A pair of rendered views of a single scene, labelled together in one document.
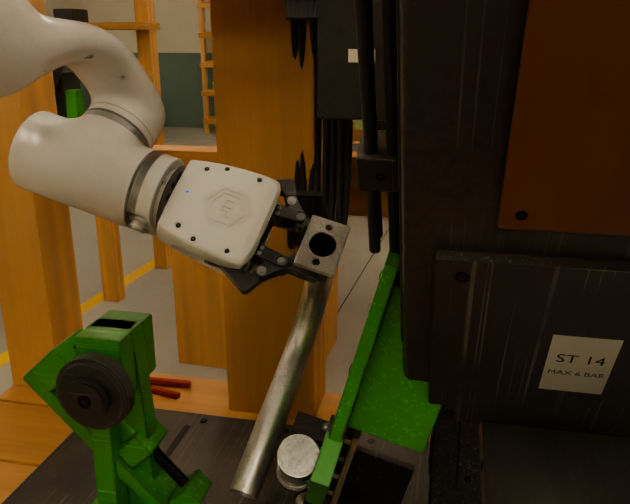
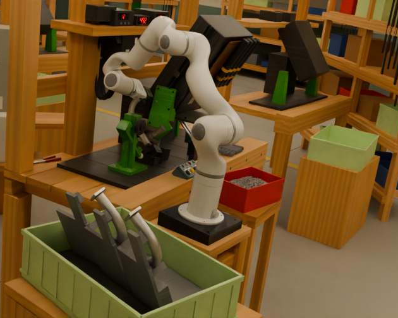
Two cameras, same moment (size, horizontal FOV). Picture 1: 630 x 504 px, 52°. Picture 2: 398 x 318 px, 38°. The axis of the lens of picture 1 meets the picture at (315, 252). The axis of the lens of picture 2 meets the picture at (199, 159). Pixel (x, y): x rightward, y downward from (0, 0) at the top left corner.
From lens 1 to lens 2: 2.73 m
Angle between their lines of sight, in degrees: 72
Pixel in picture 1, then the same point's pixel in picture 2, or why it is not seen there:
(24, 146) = (120, 79)
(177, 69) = not seen: outside the picture
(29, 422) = (50, 174)
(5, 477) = (79, 179)
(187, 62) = not seen: outside the picture
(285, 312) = (90, 119)
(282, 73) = (95, 53)
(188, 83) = not seen: outside the picture
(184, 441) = (91, 159)
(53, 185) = (123, 87)
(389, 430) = (171, 118)
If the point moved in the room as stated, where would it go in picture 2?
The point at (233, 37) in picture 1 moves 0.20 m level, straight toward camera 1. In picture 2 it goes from (87, 44) to (127, 50)
